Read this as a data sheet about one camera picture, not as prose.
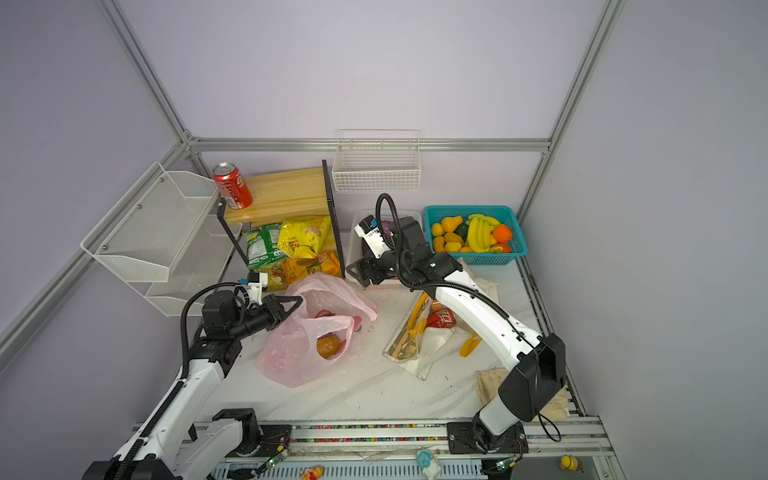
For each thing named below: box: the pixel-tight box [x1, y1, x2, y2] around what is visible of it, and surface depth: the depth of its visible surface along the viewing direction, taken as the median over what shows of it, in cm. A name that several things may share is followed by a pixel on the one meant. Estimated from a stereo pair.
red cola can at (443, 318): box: [426, 305, 456, 328], surface depth 90 cm
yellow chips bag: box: [278, 216, 331, 258], surface depth 90 cm
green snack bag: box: [244, 223, 288, 270], surface depth 91 cm
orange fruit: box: [493, 224, 513, 243], surface depth 112 cm
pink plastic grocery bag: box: [256, 272, 378, 388], surface depth 82 cm
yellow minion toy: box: [560, 454, 584, 473], surface depth 70 cm
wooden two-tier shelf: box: [218, 160, 345, 279], surface depth 84 cm
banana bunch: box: [466, 214, 501, 253], surface depth 112 cm
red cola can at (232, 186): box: [212, 162, 253, 211], surface depth 74 cm
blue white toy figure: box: [416, 448, 442, 480], surface depth 69 cm
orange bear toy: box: [300, 466, 325, 480], surface depth 69 cm
